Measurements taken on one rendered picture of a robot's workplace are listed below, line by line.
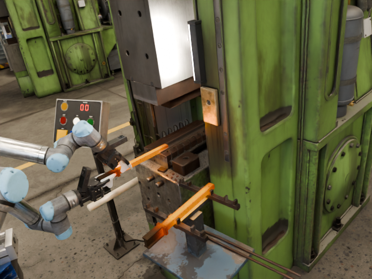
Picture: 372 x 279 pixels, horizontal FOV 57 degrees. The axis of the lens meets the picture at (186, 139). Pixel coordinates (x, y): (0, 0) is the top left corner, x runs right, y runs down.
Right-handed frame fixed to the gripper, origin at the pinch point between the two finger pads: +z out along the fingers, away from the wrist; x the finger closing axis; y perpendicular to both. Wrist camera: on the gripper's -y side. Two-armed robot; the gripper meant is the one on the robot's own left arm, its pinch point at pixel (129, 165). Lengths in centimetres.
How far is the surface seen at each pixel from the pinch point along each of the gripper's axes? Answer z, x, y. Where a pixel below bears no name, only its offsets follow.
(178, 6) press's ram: -43, 13, -63
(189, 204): -1.9, 46.3, 2.0
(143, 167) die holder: 14.6, -7.0, -5.3
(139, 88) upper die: -20.5, -5.0, -31.9
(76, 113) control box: -9, -57, -10
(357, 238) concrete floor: 149, 68, -60
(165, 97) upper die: -14.6, 7.7, -34.2
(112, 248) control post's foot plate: 88, -60, 46
